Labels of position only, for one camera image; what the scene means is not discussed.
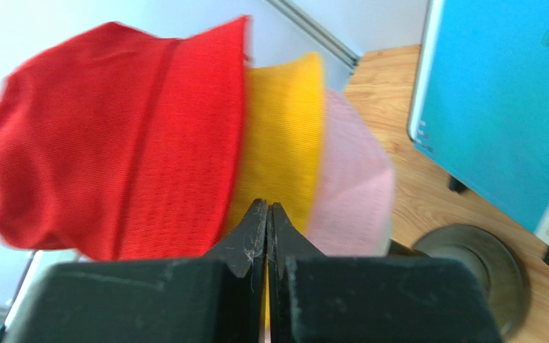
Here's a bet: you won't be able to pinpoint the dark round stand base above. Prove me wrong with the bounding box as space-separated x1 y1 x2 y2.
387 224 531 342

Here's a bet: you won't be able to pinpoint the red hat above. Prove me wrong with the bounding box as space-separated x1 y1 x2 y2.
0 16 247 261

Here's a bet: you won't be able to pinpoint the yellow bucket hat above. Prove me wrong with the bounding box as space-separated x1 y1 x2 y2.
222 51 327 329

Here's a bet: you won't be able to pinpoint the pink bucket hat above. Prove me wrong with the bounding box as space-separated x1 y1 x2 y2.
306 89 396 257

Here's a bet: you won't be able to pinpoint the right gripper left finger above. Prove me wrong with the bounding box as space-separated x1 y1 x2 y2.
5 199 268 342

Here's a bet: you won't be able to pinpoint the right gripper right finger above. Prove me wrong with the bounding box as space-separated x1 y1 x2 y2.
266 203 501 342

